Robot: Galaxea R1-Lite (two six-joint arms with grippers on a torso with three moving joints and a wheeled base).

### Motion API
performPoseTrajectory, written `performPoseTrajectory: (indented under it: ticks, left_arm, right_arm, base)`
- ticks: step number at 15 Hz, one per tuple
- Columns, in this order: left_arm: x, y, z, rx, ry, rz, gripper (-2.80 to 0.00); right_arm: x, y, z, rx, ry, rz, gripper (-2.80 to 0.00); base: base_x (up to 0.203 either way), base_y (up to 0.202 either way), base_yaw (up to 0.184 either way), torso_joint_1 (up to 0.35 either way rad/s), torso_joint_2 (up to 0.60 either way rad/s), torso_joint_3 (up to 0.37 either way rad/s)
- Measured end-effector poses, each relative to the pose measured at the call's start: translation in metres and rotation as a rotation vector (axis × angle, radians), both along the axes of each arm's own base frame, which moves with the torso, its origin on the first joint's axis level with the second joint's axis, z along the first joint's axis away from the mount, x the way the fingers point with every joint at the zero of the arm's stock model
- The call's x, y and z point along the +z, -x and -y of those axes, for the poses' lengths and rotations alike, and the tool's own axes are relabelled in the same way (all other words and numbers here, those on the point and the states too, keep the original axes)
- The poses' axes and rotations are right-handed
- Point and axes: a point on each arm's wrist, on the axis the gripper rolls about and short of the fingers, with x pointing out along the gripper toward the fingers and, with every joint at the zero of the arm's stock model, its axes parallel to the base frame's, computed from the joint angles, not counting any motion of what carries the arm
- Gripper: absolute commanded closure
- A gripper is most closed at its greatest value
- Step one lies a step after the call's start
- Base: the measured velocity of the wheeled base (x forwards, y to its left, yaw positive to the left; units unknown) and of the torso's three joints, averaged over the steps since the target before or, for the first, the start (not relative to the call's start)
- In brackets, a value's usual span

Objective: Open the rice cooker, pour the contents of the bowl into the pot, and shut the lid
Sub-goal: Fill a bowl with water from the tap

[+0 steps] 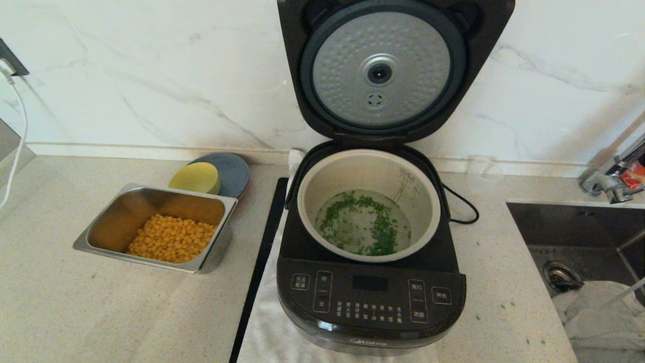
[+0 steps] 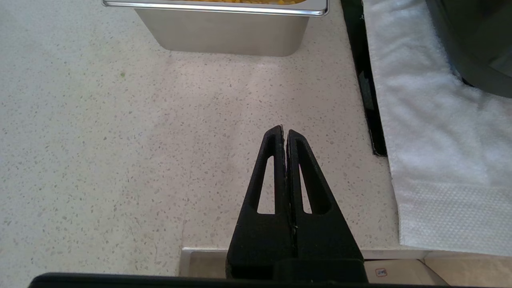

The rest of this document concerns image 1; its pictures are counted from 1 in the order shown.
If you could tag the stainless steel tray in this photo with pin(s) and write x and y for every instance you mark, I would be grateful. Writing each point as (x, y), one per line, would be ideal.
(116, 222)

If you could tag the black rice cooker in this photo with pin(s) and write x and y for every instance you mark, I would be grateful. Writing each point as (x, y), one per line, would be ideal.
(370, 297)

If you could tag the chrome faucet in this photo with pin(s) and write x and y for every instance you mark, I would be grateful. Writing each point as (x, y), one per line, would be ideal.
(612, 184)

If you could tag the white crumpled cloth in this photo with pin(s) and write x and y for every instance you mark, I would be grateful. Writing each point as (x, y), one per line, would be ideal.
(604, 327)

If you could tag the white towel under cooker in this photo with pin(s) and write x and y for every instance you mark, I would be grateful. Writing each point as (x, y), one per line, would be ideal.
(262, 327)

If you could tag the clear glass cup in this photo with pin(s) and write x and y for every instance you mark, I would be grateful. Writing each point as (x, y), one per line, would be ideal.
(484, 174)

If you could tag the grey appliance edge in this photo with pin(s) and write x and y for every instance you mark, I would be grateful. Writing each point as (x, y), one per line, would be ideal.
(7, 146)

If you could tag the metal sink drain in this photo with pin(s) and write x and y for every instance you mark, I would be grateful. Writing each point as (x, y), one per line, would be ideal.
(557, 275)

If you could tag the grey inner pot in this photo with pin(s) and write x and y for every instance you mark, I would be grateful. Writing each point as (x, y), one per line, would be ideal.
(352, 171)

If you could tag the stainless steel sink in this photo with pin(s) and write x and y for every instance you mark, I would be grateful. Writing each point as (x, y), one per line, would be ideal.
(574, 232)

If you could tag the yellow corn kernels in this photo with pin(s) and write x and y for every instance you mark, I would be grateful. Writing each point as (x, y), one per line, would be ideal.
(171, 239)

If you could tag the chopped green vegetables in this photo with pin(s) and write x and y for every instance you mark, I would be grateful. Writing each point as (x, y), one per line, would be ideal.
(380, 237)

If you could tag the red-orange small item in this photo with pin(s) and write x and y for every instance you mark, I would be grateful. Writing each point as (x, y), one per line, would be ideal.
(634, 176)

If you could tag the black wall socket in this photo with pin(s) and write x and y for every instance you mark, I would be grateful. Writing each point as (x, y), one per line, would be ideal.
(12, 63)

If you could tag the yellow small bowl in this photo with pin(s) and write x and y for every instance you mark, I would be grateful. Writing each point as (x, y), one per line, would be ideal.
(194, 177)

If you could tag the black rice cooker lid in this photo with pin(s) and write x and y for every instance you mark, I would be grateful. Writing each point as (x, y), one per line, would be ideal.
(295, 30)

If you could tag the blue-grey round plate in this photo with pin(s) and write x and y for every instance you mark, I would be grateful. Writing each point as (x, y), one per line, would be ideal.
(234, 174)

